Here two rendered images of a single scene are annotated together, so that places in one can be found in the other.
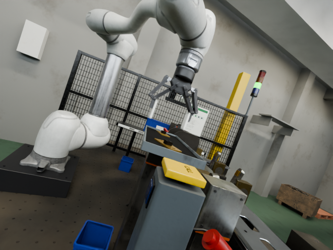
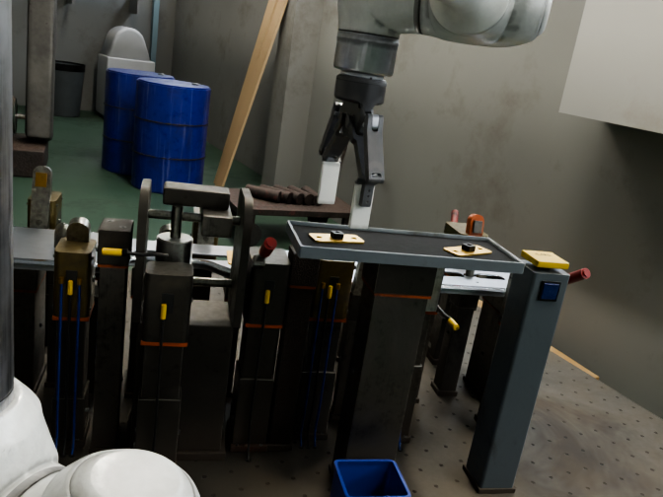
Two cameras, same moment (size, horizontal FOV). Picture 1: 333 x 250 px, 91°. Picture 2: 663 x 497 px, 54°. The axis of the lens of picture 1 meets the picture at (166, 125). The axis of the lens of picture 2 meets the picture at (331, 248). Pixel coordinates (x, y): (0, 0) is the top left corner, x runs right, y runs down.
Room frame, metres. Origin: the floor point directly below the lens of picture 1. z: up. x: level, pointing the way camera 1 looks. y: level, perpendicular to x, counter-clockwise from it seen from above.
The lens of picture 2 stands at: (0.75, 0.99, 1.45)
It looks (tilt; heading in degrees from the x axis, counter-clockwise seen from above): 17 degrees down; 263
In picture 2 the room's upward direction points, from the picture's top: 9 degrees clockwise
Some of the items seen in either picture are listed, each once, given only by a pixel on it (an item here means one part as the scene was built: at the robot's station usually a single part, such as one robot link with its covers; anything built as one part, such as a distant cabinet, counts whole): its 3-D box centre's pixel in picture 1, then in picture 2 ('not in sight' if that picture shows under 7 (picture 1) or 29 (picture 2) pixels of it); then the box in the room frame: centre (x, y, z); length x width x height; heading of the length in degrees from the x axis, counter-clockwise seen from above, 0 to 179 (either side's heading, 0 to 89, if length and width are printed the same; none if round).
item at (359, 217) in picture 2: (152, 109); (361, 205); (0.60, 0.07, 1.24); 0.03 x 0.01 x 0.07; 17
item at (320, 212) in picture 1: (313, 207); not in sight; (5.16, -5.26, 0.16); 1.11 x 0.77 x 0.31; 113
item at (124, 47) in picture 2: not in sight; (126, 74); (2.78, -8.79, 0.64); 0.71 x 0.58 x 1.27; 23
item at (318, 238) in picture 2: (163, 132); (336, 236); (0.62, 0.00, 1.17); 0.08 x 0.04 x 0.01; 17
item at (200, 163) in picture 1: (165, 140); (403, 247); (0.51, -0.01, 1.16); 0.37 x 0.14 x 0.02; 8
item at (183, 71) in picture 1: (182, 81); (357, 106); (0.62, 0.00, 1.37); 0.08 x 0.07 x 0.09; 107
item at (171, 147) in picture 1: (167, 143); (468, 248); (0.40, -0.02, 1.17); 0.08 x 0.04 x 0.01; 32
